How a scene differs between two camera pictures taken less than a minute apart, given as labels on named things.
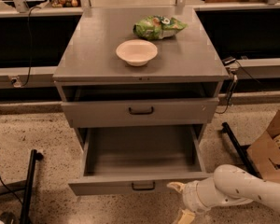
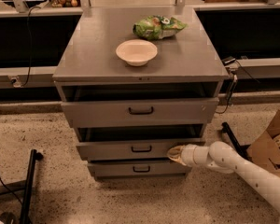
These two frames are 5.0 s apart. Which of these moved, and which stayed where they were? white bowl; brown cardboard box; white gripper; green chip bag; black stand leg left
Moved: white gripper
Stayed: black stand leg left; white bowl; brown cardboard box; green chip bag
